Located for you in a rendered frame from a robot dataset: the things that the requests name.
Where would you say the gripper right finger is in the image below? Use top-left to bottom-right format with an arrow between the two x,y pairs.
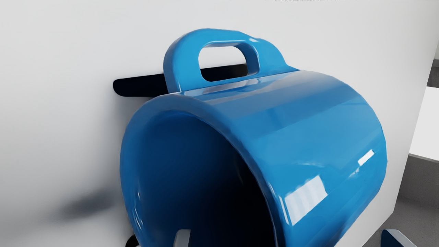
381,229 -> 417,247

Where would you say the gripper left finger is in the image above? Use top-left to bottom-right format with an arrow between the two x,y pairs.
174,229 -> 191,247

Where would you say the blue glossy mug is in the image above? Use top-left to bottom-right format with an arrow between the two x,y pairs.
119,28 -> 388,247

